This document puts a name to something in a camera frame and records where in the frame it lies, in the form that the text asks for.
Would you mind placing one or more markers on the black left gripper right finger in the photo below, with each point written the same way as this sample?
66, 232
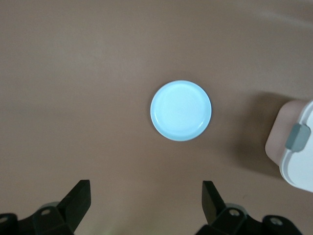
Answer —
217, 210

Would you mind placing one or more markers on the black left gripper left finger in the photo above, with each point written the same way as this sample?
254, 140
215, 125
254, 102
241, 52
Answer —
73, 208

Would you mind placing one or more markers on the white lidded storage box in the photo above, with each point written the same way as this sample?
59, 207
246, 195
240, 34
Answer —
300, 171

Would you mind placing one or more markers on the light blue round plate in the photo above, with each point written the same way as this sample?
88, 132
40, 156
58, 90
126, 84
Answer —
181, 111

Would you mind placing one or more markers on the grey box latch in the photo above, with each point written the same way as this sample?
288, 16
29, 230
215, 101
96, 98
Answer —
298, 137

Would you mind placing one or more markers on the brown table mat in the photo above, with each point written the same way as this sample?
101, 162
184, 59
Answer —
73, 85

